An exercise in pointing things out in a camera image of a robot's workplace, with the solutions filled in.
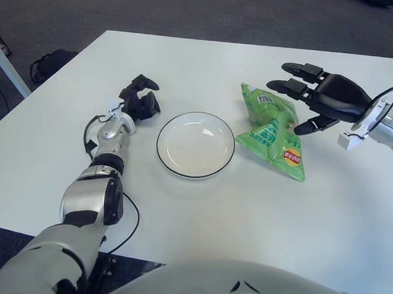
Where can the black backpack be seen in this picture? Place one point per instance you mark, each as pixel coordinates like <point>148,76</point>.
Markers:
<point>52,63</point>

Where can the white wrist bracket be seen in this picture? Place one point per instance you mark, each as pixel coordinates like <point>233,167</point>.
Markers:
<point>119,116</point>
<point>358,132</point>

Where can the white plate black rim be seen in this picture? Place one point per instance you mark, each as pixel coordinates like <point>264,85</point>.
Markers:
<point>193,147</point>

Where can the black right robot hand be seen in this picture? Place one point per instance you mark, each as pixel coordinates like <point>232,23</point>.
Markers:
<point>337,95</point>

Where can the white table leg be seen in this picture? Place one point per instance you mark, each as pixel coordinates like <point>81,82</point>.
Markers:
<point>9,68</point>

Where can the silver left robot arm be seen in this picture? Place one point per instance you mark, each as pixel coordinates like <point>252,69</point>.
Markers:
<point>88,200</point>

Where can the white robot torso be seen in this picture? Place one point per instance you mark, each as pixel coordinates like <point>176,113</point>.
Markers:
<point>242,287</point>

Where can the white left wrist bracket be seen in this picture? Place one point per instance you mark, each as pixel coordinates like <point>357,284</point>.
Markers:
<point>119,116</point>

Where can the dark bulky floor object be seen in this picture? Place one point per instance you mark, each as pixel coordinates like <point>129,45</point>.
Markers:
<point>375,1</point>

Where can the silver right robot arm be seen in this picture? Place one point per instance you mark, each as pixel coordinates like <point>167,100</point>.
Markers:
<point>392,127</point>

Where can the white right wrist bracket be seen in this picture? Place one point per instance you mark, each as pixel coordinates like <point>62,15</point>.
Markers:
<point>358,132</point>

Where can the green snack chip bag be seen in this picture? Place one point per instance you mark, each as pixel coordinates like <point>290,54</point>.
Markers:
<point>272,138</point>

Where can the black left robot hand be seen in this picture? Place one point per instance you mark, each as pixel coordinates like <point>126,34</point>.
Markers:
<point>138,101</point>

